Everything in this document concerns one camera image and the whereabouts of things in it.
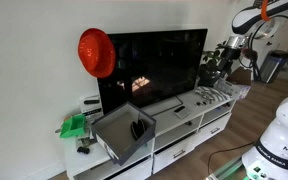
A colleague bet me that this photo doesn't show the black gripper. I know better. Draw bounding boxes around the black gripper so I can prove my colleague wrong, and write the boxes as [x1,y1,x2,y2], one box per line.
[217,47,242,78]

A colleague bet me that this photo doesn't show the white keyboard remote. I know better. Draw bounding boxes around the white keyboard remote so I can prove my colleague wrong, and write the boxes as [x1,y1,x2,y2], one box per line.
[173,105,192,120]

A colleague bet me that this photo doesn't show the brown cardboard box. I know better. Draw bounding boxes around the brown cardboard box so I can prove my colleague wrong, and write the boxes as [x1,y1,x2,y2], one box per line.
[226,67,253,87]

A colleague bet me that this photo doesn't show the white purple printed box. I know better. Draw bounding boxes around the white purple printed box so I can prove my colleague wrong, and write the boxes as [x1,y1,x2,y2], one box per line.
[213,78,252,101]

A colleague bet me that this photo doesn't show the white tv stand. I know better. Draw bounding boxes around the white tv stand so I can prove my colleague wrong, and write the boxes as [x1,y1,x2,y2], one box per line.
[63,87,237,180]

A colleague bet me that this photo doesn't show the black oval disc object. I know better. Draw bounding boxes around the black oval disc object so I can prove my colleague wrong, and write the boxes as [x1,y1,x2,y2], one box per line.
[130,119,148,141]

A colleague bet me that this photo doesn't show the dark blue cardboard box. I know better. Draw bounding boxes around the dark blue cardboard box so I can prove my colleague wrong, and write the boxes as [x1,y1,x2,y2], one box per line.
[91,101,157,167]

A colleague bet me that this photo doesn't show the white black product box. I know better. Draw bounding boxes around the white black product box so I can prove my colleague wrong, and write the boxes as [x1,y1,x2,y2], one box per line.
[79,95,104,121]

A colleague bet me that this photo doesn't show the dark round plant pot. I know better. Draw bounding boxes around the dark round plant pot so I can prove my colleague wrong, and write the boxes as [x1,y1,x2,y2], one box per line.
[197,64,222,88]

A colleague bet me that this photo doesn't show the green leafy plant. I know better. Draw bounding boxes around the green leafy plant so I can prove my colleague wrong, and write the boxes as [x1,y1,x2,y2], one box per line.
[202,41,229,73]

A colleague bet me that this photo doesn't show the grey white striped cloth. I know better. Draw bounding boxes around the grey white striped cloth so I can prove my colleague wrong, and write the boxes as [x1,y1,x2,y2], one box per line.
[194,85,231,104]

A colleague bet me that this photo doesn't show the grey trash can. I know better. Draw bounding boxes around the grey trash can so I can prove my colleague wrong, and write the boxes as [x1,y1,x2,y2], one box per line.
[258,49,288,84]

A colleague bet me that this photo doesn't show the black flat-screen tv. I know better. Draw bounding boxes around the black flat-screen tv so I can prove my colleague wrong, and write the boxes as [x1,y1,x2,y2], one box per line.
[97,28,208,116]

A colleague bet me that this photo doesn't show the small black gadget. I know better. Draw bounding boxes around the small black gadget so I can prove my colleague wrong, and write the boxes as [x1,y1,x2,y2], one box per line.
[76,146,91,155]

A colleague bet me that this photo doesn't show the green plastic bin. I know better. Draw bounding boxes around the green plastic bin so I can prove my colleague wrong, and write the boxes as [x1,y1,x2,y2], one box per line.
[59,114,87,139]

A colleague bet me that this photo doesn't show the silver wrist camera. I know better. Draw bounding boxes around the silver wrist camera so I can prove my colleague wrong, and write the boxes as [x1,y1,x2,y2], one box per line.
[225,34,249,50]

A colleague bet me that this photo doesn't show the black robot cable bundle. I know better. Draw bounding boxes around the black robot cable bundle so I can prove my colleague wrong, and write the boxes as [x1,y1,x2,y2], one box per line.
[238,14,288,81]

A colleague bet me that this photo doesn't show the white drawer brass handle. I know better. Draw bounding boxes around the white drawer brass handle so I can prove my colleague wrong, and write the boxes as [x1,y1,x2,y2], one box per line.
[152,133,199,174]
[197,113,233,145]

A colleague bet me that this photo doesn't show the orange cable strap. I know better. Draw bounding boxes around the orange cable strap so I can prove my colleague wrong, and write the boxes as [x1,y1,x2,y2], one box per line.
[260,0,272,22]

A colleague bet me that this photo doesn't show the black floor cable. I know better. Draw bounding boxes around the black floor cable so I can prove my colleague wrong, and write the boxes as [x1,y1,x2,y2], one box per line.
[206,141,256,175]

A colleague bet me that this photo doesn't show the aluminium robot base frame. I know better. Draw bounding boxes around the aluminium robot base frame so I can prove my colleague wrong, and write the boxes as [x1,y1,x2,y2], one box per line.
[205,156,252,180]

